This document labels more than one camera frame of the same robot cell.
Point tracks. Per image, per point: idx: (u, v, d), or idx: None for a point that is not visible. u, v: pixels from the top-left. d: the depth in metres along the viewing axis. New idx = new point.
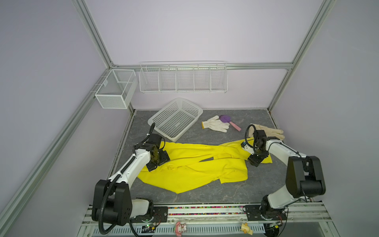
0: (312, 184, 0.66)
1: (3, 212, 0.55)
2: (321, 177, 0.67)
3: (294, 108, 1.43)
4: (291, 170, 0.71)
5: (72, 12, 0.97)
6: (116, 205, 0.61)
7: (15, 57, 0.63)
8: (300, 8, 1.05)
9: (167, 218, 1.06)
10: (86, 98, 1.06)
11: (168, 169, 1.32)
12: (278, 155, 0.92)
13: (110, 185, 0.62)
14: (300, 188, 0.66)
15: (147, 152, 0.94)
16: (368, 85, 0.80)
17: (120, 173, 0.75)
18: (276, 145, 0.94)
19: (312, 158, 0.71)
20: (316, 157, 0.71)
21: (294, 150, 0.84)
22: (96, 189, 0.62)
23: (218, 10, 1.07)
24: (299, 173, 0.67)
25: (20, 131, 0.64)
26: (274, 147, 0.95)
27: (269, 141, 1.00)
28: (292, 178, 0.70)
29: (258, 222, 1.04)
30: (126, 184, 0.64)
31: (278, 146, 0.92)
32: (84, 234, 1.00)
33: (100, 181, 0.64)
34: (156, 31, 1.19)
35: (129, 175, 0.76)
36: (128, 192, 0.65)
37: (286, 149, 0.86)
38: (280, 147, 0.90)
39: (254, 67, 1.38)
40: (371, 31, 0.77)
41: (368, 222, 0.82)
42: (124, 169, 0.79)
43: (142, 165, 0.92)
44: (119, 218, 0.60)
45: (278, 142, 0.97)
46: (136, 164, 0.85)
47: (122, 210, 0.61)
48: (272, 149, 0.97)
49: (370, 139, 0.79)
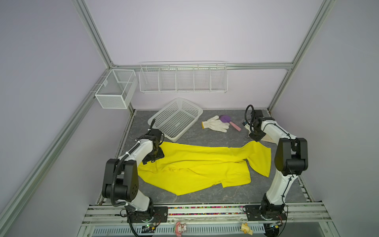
0: (297, 164, 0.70)
1: (3, 212, 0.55)
2: (306, 156, 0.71)
3: (294, 108, 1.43)
4: (279, 149, 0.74)
5: (72, 13, 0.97)
6: (126, 180, 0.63)
7: (14, 57, 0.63)
8: (300, 8, 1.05)
9: (167, 218, 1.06)
10: (86, 98, 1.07)
11: (170, 171, 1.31)
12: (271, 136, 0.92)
13: (119, 164, 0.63)
14: (284, 167, 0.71)
15: (150, 141, 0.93)
16: (368, 85, 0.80)
17: (128, 153, 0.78)
18: (271, 126, 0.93)
19: (300, 139, 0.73)
20: (304, 138, 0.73)
21: (286, 132, 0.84)
22: (107, 167, 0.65)
23: (218, 10, 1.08)
24: (285, 152, 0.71)
25: (20, 132, 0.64)
26: (269, 128, 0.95)
27: (265, 122, 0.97)
28: (279, 157, 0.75)
29: (258, 222, 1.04)
30: (134, 162, 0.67)
31: (272, 127, 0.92)
32: (84, 234, 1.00)
33: (110, 160, 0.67)
34: (156, 32, 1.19)
35: (136, 155, 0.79)
36: (136, 170, 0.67)
37: (278, 130, 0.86)
38: (273, 130, 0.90)
39: (254, 67, 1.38)
40: (371, 31, 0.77)
41: (368, 222, 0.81)
42: (131, 151, 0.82)
43: (146, 152, 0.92)
44: (129, 193, 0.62)
45: (273, 124, 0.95)
46: (141, 148, 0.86)
47: (131, 185, 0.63)
48: (267, 130, 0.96)
49: (370, 139, 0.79)
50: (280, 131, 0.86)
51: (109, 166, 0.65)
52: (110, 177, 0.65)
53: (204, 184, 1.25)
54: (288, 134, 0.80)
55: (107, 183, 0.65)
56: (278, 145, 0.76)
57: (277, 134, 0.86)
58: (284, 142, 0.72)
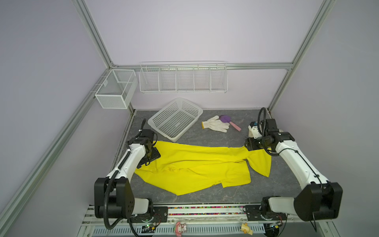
0: (324, 213, 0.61)
1: (3, 212, 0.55)
2: (336, 207, 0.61)
3: (294, 109, 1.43)
4: (306, 199, 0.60)
5: (72, 13, 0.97)
6: (119, 199, 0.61)
7: (14, 56, 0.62)
8: (300, 8, 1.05)
9: (167, 218, 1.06)
10: (86, 98, 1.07)
11: (170, 171, 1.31)
12: (290, 165, 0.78)
13: (110, 182, 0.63)
14: (310, 216, 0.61)
15: (141, 146, 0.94)
16: (368, 85, 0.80)
17: (118, 169, 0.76)
18: (291, 155, 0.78)
19: (334, 186, 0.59)
20: (339, 186, 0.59)
21: (314, 170, 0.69)
22: (96, 187, 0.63)
23: (218, 10, 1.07)
24: (317, 205, 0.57)
25: (20, 131, 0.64)
26: (288, 155, 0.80)
27: (283, 144, 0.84)
28: (303, 204, 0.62)
29: (258, 222, 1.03)
30: (125, 179, 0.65)
31: (294, 158, 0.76)
32: (84, 234, 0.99)
33: (99, 180, 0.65)
34: (156, 32, 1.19)
35: (127, 170, 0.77)
36: (129, 186, 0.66)
37: (304, 166, 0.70)
38: (296, 161, 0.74)
39: (254, 67, 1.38)
40: (372, 31, 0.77)
41: (368, 222, 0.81)
42: (121, 165, 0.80)
43: (138, 159, 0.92)
44: (124, 212, 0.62)
45: (293, 150, 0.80)
46: (132, 158, 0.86)
47: (125, 204, 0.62)
48: (285, 155, 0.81)
49: (371, 139, 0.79)
50: (306, 168, 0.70)
51: (98, 185, 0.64)
52: (101, 197, 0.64)
53: (205, 184, 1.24)
54: (318, 177, 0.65)
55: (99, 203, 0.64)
56: (304, 191, 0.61)
57: (301, 171, 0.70)
58: (318, 195, 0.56)
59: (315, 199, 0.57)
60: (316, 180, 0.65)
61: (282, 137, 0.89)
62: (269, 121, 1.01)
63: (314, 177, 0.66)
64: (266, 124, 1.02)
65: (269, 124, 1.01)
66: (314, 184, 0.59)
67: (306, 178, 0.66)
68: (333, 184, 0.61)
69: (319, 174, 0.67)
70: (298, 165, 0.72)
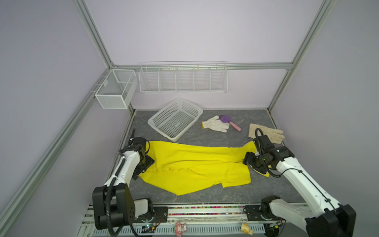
0: None
1: (3, 212, 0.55)
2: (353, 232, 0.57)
3: (294, 108, 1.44)
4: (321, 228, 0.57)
5: (72, 13, 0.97)
6: (120, 205, 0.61)
7: (14, 56, 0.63)
8: (300, 8, 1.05)
9: (167, 218, 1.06)
10: (86, 98, 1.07)
11: (170, 170, 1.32)
12: (298, 188, 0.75)
13: (109, 190, 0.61)
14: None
15: (136, 152, 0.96)
16: (368, 85, 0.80)
17: (115, 176, 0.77)
18: (297, 177, 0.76)
19: (347, 209, 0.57)
20: (352, 209, 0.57)
21: (323, 192, 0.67)
22: (94, 198, 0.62)
23: (218, 10, 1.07)
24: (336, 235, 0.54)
25: (20, 131, 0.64)
26: (293, 177, 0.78)
27: (284, 164, 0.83)
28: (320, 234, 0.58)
29: (258, 222, 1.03)
30: (125, 184, 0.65)
31: (300, 181, 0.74)
32: (84, 234, 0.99)
33: (97, 189, 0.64)
34: (156, 32, 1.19)
35: (125, 176, 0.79)
36: (129, 191, 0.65)
37: (313, 190, 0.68)
38: (303, 184, 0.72)
39: (254, 67, 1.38)
40: (372, 31, 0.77)
41: (368, 222, 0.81)
42: (118, 172, 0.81)
43: (134, 165, 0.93)
44: (126, 218, 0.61)
45: (297, 170, 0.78)
46: (129, 165, 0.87)
47: (127, 210, 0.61)
48: (290, 177, 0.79)
49: (371, 139, 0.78)
50: (315, 192, 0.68)
51: (96, 195, 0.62)
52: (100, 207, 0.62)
53: (205, 184, 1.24)
54: (329, 202, 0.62)
55: (99, 214, 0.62)
56: (318, 218, 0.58)
57: (310, 195, 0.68)
58: (333, 224, 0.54)
59: (332, 228, 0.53)
60: (328, 205, 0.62)
61: (281, 153, 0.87)
62: (262, 138, 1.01)
63: (325, 201, 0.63)
64: (260, 141, 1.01)
65: (263, 141, 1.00)
66: (327, 212, 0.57)
67: (318, 205, 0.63)
68: (345, 206, 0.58)
69: (329, 198, 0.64)
70: (307, 189, 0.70)
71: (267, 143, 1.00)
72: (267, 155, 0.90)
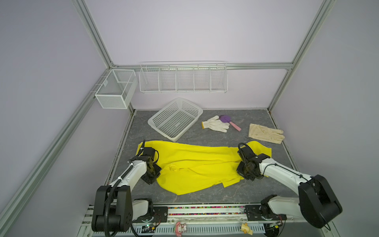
0: (329, 208, 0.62)
1: (3, 212, 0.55)
2: (334, 197, 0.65)
3: (294, 108, 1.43)
4: (304, 200, 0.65)
5: (72, 13, 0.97)
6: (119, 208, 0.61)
7: (14, 56, 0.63)
8: (301, 8, 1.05)
9: (167, 218, 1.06)
10: (86, 98, 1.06)
11: (170, 170, 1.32)
12: (277, 177, 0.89)
13: (111, 190, 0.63)
14: (322, 220, 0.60)
15: (144, 162, 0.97)
16: (368, 85, 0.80)
17: (120, 178, 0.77)
18: (274, 169, 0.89)
19: (319, 178, 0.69)
20: (320, 176, 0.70)
21: (296, 172, 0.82)
22: (97, 195, 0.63)
23: (218, 10, 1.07)
24: (317, 202, 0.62)
25: (20, 131, 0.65)
26: (271, 170, 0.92)
27: (263, 165, 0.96)
28: (308, 207, 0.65)
29: (258, 222, 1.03)
30: (127, 186, 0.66)
31: (276, 170, 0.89)
32: (84, 234, 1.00)
33: (101, 188, 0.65)
34: (156, 32, 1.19)
35: (129, 179, 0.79)
36: (130, 195, 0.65)
37: (287, 173, 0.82)
38: (280, 172, 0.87)
39: (254, 67, 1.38)
40: (372, 31, 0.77)
41: (368, 221, 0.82)
42: (123, 176, 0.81)
43: (139, 174, 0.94)
44: (123, 222, 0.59)
45: (273, 164, 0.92)
46: (135, 171, 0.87)
47: (125, 214, 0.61)
48: (268, 171, 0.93)
49: (372, 139, 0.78)
50: (290, 173, 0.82)
51: (99, 194, 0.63)
52: (101, 205, 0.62)
53: (205, 182, 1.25)
54: (302, 177, 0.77)
55: (97, 214, 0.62)
56: (300, 194, 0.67)
57: (288, 178, 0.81)
58: (310, 191, 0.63)
59: (310, 196, 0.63)
60: (302, 179, 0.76)
61: (259, 159, 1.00)
62: (244, 149, 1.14)
63: (299, 177, 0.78)
64: (243, 152, 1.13)
65: (245, 151, 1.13)
66: (303, 184, 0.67)
67: (296, 182, 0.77)
68: (317, 177, 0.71)
69: (300, 174, 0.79)
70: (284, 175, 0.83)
71: (248, 152, 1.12)
72: (249, 164, 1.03)
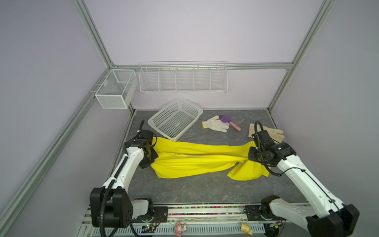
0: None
1: (3, 212, 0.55)
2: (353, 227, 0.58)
3: (294, 108, 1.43)
4: (324, 226, 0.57)
5: (72, 13, 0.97)
6: (116, 210, 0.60)
7: (15, 56, 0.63)
8: (301, 8, 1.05)
9: (167, 218, 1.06)
10: (86, 98, 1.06)
11: (166, 155, 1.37)
12: (300, 186, 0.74)
13: (106, 193, 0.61)
14: None
15: (139, 150, 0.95)
16: (369, 85, 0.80)
17: (114, 178, 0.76)
18: (300, 177, 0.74)
19: (350, 209, 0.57)
20: (354, 208, 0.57)
21: (326, 192, 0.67)
22: (92, 198, 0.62)
23: (218, 10, 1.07)
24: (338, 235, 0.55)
25: (20, 131, 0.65)
26: (296, 176, 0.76)
27: (288, 165, 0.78)
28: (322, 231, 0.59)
29: (258, 222, 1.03)
30: (123, 189, 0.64)
31: (303, 180, 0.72)
32: (84, 234, 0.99)
33: (94, 190, 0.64)
34: (156, 32, 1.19)
35: (124, 178, 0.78)
36: (127, 196, 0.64)
37: (318, 190, 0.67)
38: (307, 184, 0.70)
39: (254, 67, 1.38)
40: (371, 31, 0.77)
41: (368, 222, 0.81)
42: (117, 173, 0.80)
43: (136, 164, 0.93)
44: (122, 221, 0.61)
45: (300, 170, 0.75)
46: (130, 164, 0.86)
47: (123, 215, 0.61)
48: (291, 174, 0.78)
49: (372, 139, 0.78)
50: (320, 192, 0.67)
51: (94, 196, 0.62)
52: (98, 207, 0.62)
53: (194, 172, 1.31)
54: (333, 203, 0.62)
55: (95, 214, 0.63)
56: (322, 219, 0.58)
57: (314, 195, 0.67)
58: (339, 225, 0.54)
59: (337, 229, 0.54)
60: (332, 206, 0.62)
61: (282, 151, 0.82)
62: (262, 135, 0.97)
63: (330, 202, 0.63)
64: (259, 137, 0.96)
65: (262, 138, 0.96)
66: (333, 218, 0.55)
67: (322, 207, 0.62)
68: (350, 206, 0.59)
69: (333, 198, 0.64)
70: (311, 190, 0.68)
71: (266, 139, 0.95)
72: (268, 152, 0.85)
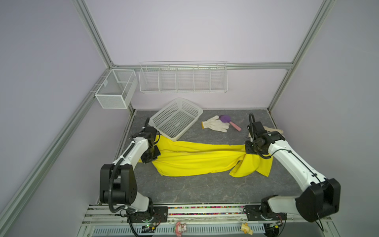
0: (326, 210, 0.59)
1: (3, 212, 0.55)
2: (337, 202, 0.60)
3: (294, 108, 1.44)
4: (307, 199, 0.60)
5: (72, 12, 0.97)
6: (123, 184, 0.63)
7: (15, 56, 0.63)
8: (301, 8, 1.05)
9: (167, 218, 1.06)
10: (86, 98, 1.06)
11: (168, 154, 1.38)
12: (287, 166, 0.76)
13: (115, 169, 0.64)
14: (315, 217, 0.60)
15: (145, 139, 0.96)
16: (369, 85, 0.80)
17: (123, 156, 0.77)
18: (286, 156, 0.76)
19: (331, 182, 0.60)
20: (336, 182, 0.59)
21: (311, 169, 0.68)
22: (102, 173, 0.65)
23: (218, 10, 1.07)
24: (320, 205, 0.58)
25: (20, 131, 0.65)
26: (283, 156, 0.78)
27: (275, 145, 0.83)
28: (306, 204, 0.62)
29: (258, 222, 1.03)
30: (130, 166, 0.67)
31: (289, 159, 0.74)
32: (84, 234, 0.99)
33: (105, 166, 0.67)
34: (156, 32, 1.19)
35: (132, 158, 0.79)
36: (133, 173, 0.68)
37: (301, 167, 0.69)
38: (293, 162, 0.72)
39: (254, 67, 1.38)
40: (371, 31, 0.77)
41: (368, 222, 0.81)
42: (126, 153, 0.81)
43: (142, 150, 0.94)
44: (128, 196, 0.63)
45: (287, 150, 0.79)
46: (137, 148, 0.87)
47: (129, 190, 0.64)
48: (279, 156, 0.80)
49: (372, 139, 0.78)
50: (303, 168, 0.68)
51: (104, 171, 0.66)
52: (106, 182, 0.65)
53: (194, 171, 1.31)
54: (316, 177, 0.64)
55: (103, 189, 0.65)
56: (305, 191, 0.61)
57: (298, 171, 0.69)
58: (319, 195, 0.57)
59: (318, 199, 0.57)
60: (314, 179, 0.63)
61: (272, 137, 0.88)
62: (255, 125, 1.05)
63: (312, 176, 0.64)
64: (253, 127, 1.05)
65: (256, 127, 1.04)
66: (313, 186, 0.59)
67: (305, 180, 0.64)
68: (331, 180, 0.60)
69: (317, 173, 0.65)
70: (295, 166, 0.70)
71: (260, 129, 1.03)
72: (259, 139, 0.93)
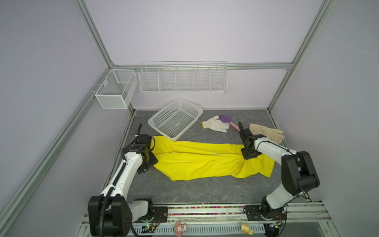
0: (307, 179, 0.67)
1: (3, 212, 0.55)
2: (314, 171, 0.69)
3: (294, 109, 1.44)
4: (285, 169, 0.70)
5: (72, 12, 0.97)
6: (115, 218, 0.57)
7: (15, 56, 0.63)
8: (300, 8, 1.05)
9: (167, 218, 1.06)
10: (86, 98, 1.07)
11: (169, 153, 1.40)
12: (267, 153, 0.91)
13: (104, 200, 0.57)
14: (296, 187, 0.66)
15: (138, 154, 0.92)
16: (368, 85, 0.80)
17: (112, 185, 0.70)
18: (265, 143, 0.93)
19: (303, 153, 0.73)
20: (304, 151, 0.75)
21: (284, 147, 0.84)
22: (90, 208, 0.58)
23: (218, 10, 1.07)
24: (295, 172, 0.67)
25: (20, 131, 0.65)
26: (263, 145, 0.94)
27: (257, 140, 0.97)
28: (287, 177, 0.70)
29: (258, 222, 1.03)
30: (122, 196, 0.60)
31: (267, 145, 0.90)
32: (84, 234, 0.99)
33: (93, 198, 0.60)
34: (156, 32, 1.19)
35: (123, 185, 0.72)
36: (126, 203, 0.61)
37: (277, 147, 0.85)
38: (271, 146, 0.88)
39: (254, 67, 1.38)
40: (371, 31, 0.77)
41: (367, 222, 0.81)
42: (116, 179, 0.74)
43: (135, 170, 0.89)
44: (121, 228, 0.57)
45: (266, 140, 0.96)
46: (129, 171, 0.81)
47: (122, 222, 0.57)
48: (260, 146, 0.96)
49: (371, 139, 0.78)
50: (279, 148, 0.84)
51: (92, 204, 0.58)
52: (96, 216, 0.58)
53: (193, 172, 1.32)
54: (289, 151, 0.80)
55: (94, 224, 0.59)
56: (282, 164, 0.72)
57: (275, 150, 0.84)
58: (291, 162, 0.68)
59: (290, 166, 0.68)
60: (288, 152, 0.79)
61: (256, 137, 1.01)
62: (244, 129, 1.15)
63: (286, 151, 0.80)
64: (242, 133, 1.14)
65: (245, 132, 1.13)
66: (286, 155, 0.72)
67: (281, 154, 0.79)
68: (301, 151, 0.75)
69: (289, 149, 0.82)
70: (273, 147, 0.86)
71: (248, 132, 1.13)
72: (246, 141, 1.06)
